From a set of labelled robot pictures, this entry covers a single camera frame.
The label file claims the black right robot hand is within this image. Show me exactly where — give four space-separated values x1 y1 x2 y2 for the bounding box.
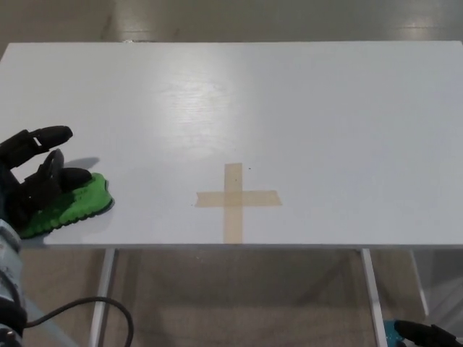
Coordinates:
394 319 463 347

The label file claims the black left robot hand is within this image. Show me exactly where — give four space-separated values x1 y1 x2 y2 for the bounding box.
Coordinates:
0 124 93 233

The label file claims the green whiteboard eraser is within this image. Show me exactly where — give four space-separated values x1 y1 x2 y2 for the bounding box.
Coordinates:
17 172 116 240

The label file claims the teal textured object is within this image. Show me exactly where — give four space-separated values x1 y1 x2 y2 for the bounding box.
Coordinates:
383 319 403 347

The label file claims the white metal table leg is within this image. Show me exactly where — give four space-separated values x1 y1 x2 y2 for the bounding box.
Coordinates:
409 249 430 318
88 248 118 347
360 248 386 347

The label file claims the light blue metal beam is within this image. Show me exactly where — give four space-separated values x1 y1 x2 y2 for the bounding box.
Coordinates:
21 288 75 347

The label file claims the short beige tape strip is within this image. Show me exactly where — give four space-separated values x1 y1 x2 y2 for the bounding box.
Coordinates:
195 189 284 209

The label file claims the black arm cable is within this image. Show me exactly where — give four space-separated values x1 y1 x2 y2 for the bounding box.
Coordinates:
20 296 135 347

